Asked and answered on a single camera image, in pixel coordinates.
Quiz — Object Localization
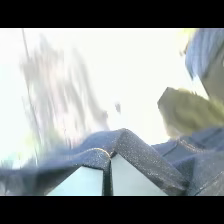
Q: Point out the olive yellow garment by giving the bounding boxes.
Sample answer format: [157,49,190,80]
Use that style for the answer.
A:
[157,86,224,138]

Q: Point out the blue garment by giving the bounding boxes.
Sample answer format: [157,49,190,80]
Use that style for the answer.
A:
[184,28,224,81]

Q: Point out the dark blue jeans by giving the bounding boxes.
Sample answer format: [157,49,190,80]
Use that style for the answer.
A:
[0,127,224,197]

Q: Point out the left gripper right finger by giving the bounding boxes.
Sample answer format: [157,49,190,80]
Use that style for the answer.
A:
[110,153,168,197]

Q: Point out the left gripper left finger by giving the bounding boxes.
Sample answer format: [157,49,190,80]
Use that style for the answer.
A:
[47,165,105,197]

